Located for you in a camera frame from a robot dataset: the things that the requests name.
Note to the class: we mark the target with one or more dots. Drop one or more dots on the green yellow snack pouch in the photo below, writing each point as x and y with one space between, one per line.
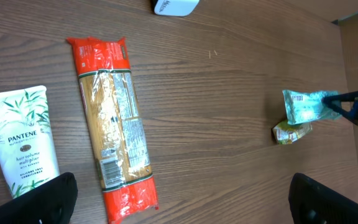
287 133

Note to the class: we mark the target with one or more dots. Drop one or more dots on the white barcode scanner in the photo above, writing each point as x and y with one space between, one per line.
177 8

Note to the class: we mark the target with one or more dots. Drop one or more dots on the teal snack packet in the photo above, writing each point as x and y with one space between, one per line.
307 107

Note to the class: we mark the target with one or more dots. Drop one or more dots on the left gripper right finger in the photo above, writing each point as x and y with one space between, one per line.
313 203

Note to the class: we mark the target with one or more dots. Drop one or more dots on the spaghetti pack orange ends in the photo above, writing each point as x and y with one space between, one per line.
115 126

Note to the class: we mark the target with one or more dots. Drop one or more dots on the white Pantene tube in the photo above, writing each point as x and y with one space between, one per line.
27 151

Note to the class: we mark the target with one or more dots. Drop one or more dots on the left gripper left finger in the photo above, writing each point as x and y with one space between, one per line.
51 203

